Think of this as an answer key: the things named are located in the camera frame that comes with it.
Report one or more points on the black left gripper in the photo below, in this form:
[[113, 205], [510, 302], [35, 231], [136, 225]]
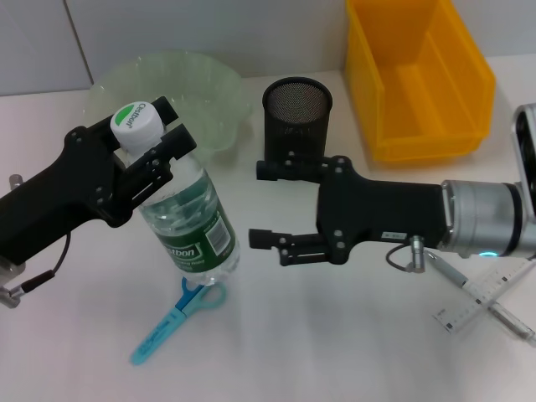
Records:
[[54, 201]]

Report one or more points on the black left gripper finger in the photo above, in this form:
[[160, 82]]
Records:
[[167, 111], [180, 142]]

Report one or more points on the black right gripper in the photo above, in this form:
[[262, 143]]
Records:
[[377, 209]]

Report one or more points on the clear green-label water bottle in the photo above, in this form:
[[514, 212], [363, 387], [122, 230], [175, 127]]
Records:
[[188, 218]]

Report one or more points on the blue plastic scissors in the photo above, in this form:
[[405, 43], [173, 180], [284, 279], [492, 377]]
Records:
[[159, 335]]

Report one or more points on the pale green glass fruit plate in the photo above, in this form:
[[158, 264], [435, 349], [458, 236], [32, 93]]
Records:
[[201, 92]]

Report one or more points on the silver grey pen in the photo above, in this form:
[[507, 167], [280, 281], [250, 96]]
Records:
[[450, 272]]

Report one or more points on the transparent plastic ruler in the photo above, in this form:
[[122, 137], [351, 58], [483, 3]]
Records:
[[460, 316]]

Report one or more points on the black mesh cup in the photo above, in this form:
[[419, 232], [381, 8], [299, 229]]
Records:
[[297, 125]]

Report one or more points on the yellow plastic storage bin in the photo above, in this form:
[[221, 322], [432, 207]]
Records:
[[419, 96]]

